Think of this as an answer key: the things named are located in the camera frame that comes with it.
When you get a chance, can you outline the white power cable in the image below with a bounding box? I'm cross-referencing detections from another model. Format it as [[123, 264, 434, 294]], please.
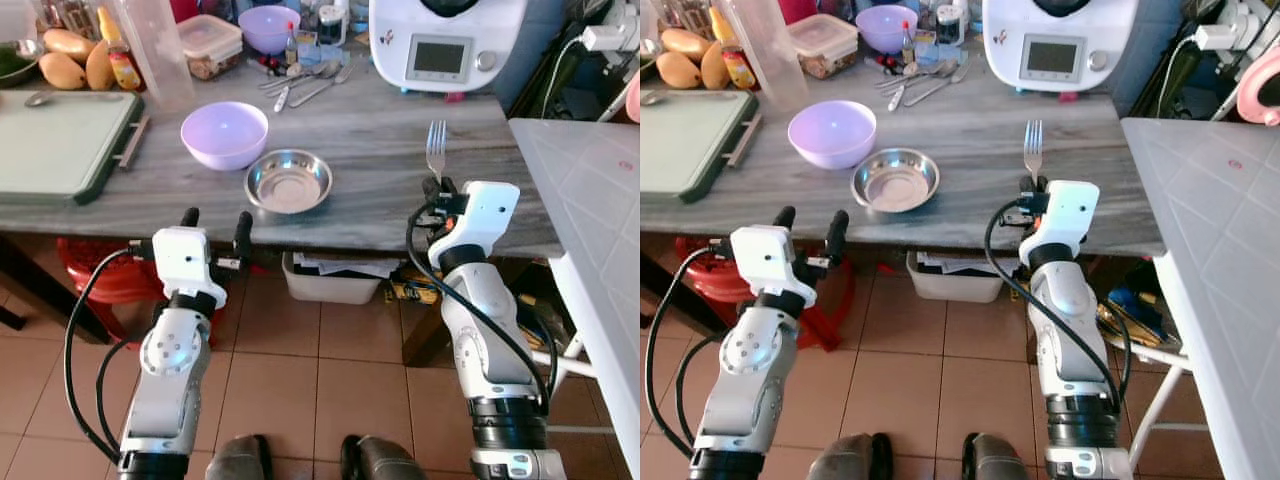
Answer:
[[1155, 38, 1198, 119], [541, 38, 586, 119]]

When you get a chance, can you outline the large purple plastic bowl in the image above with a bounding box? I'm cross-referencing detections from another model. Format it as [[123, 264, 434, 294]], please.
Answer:
[[787, 100, 878, 170], [180, 101, 270, 172]]

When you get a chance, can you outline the lidded clear food box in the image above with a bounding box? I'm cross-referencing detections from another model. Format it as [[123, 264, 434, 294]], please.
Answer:
[[787, 13, 859, 80], [178, 14, 244, 81]]

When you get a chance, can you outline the grey left robot foot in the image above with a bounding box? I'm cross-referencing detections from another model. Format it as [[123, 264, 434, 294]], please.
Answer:
[[205, 434, 273, 480], [808, 432, 894, 480]]

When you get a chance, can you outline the white plastic folding table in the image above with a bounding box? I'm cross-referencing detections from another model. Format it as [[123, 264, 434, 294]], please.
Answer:
[[509, 117, 641, 480], [1120, 117, 1280, 480]]

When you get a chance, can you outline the red plastic stool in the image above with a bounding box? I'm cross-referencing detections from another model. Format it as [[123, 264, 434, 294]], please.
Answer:
[[55, 237, 256, 346], [672, 235, 857, 351]]

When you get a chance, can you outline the dark glass jar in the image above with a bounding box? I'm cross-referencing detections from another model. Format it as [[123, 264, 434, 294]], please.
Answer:
[[316, 0, 349, 46], [936, 0, 969, 46]]

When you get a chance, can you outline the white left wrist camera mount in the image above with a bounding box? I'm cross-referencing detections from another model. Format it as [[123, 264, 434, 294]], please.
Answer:
[[730, 225, 807, 299], [152, 227, 217, 301]]

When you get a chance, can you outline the pale green cutting board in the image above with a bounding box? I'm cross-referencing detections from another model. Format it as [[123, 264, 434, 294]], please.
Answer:
[[0, 90, 152, 206], [640, 90, 762, 204]]

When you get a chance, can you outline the long metal spoon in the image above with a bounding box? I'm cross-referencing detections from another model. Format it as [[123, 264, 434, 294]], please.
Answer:
[[642, 90, 737, 106], [24, 91, 126, 108]]

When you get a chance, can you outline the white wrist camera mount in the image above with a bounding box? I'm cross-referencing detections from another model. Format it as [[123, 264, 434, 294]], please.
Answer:
[[428, 181, 521, 269], [1020, 180, 1101, 266], [730, 225, 807, 299], [152, 227, 217, 301]]

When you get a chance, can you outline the grey right robot foot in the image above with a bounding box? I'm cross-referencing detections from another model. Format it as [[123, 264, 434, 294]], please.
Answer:
[[340, 434, 429, 480], [962, 432, 1031, 480]]

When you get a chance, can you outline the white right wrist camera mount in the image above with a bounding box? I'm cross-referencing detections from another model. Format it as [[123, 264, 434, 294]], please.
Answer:
[[428, 181, 521, 269], [1020, 180, 1101, 266]]

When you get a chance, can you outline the small purple plastic bowl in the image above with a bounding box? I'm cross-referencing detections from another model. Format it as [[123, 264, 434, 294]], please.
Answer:
[[238, 5, 301, 55], [856, 5, 919, 54]]

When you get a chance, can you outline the white plastic bin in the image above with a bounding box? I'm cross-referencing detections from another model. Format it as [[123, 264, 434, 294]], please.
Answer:
[[281, 250, 401, 305], [906, 250, 1006, 304]]

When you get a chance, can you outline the bowl of green vegetables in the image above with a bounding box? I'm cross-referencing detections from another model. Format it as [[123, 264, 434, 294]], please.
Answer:
[[0, 40, 46, 89]]

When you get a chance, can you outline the silver metal fork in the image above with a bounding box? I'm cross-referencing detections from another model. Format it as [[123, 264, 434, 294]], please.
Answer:
[[426, 121, 448, 186], [1023, 120, 1045, 183]]

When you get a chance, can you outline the white power adapter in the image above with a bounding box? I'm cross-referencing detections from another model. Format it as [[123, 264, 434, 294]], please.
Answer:
[[580, 5, 641, 53], [1193, 0, 1271, 53]]

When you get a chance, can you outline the white kitchen machine with display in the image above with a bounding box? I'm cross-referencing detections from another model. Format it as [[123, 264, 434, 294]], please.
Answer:
[[369, 0, 529, 94], [982, 0, 1139, 94]]

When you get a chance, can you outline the grey robot foot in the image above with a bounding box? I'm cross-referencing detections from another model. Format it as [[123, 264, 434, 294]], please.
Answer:
[[962, 432, 1031, 480], [205, 434, 273, 480], [808, 432, 894, 480], [340, 434, 429, 480]]

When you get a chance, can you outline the yellow mango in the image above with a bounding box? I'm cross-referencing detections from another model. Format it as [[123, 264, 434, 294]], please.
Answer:
[[656, 50, 703, 90], [661, 28, 713, 63], [43, 28, 98, 63], [700, 40, 729, 91], [38, 52, 88, 91], [85, 40, 116, 92]]

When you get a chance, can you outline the yellow capped sauce bottle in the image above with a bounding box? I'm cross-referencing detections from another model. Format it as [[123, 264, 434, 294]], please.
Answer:
[[710, 5, 758, 91], [98, 5, 143, 93]]

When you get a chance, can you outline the tall clear plastic container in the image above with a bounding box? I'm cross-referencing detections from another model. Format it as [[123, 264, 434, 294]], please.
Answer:
[[112, 0, 197, 113], [722, 0, 809, 113]]

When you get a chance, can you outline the shallow stainless steel dish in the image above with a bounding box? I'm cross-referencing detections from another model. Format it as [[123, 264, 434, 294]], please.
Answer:
[[245, 149, 333, 215], [852, 148, 941, 213]]

